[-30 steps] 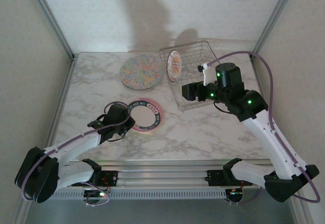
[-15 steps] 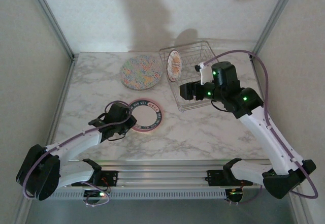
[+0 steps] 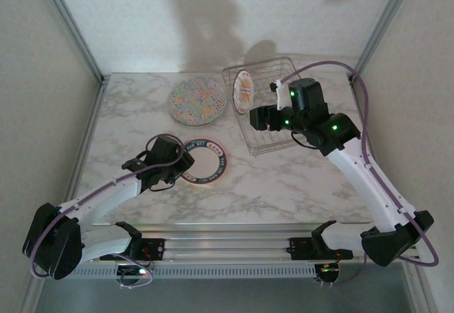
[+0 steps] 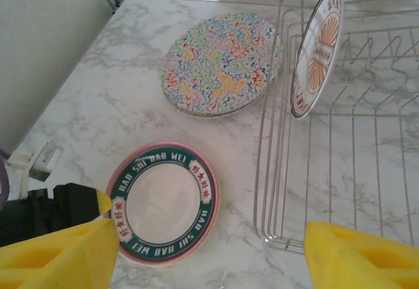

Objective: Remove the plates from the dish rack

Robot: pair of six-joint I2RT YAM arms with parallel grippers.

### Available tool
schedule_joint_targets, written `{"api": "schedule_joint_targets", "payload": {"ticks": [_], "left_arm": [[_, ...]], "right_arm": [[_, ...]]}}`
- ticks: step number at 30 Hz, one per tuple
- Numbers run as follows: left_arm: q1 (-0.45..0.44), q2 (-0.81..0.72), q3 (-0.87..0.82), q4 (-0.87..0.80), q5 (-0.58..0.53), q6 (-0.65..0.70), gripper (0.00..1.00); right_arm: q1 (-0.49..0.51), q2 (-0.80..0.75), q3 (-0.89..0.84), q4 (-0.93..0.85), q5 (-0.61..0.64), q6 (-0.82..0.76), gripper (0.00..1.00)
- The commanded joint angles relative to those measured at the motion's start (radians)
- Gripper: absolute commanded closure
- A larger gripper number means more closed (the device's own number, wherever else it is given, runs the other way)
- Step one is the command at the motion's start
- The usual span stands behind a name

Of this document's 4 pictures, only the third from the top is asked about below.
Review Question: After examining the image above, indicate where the white plate black lettered rim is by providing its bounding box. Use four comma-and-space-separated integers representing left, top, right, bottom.
179, 138, 226, 185

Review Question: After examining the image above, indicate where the metal wire dish rack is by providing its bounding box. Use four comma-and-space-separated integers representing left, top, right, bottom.
222, 55, 314, 158

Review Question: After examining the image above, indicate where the pink plate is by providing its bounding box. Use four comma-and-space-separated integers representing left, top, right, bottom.
179, 136, 228, 187

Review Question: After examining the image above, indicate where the colourful speckled plate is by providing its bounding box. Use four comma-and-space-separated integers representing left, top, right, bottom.
167, 75, 228, 126

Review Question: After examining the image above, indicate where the white plate orange sun print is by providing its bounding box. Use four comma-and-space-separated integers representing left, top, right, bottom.
232, 68, 258, 116

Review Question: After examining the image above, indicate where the left gripper thin black cable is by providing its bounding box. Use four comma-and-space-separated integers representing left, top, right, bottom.
148, 180, 175, 192

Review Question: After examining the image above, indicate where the gripper thin black cable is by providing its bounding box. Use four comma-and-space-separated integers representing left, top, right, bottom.
148, 180, 175, 192
290, 131, 321, 150

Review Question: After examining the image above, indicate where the right gripper thin black cable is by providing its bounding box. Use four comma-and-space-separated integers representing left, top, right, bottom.
290, 131, 321, 150

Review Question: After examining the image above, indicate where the right aluminium side rail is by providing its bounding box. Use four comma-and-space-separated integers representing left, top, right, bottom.
347, 73, 374, 144

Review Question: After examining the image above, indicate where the aluminium side rail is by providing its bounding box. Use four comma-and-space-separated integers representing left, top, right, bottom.
55, 77, 108, 236
347, 73, 374, 144

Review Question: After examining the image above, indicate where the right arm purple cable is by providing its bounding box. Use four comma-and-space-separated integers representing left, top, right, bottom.
279, 60, 439, 286

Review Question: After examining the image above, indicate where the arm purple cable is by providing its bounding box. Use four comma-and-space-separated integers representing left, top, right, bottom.
279, 60, 439, 286
30, 133, 186, 290

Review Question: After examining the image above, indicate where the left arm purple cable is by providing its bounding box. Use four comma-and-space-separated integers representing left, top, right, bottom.
30, 133, 186, 290

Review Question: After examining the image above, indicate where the left aluminium side rail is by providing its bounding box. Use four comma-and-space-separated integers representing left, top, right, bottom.
55, 77, 108, 236

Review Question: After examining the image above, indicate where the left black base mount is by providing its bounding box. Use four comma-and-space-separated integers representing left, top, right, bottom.
116, 222, 166, 262

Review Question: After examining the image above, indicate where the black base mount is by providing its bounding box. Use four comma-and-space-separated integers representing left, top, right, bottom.
289, 220, 354, 262
116, 222, 166, 262

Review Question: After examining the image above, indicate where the aluminium frame rail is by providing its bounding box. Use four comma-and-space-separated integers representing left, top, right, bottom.
79, 222, 421, 266

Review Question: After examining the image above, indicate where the right aluminium frame post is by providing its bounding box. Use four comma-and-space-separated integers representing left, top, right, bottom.
349, 0, 420, 79

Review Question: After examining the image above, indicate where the aluminium frame post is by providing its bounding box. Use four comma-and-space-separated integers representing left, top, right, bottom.
35, 0, 111, 84
349, 0, 420, 79

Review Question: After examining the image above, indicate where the grey slotted cable duct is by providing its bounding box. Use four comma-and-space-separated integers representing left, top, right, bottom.
69, 263, 317, 280

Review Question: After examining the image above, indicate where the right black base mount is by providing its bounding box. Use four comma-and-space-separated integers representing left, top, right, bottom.
289, 220, 354, 262

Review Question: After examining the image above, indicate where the left aluminium frame post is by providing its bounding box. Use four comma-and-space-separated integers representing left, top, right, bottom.
35, 0, 111, 84

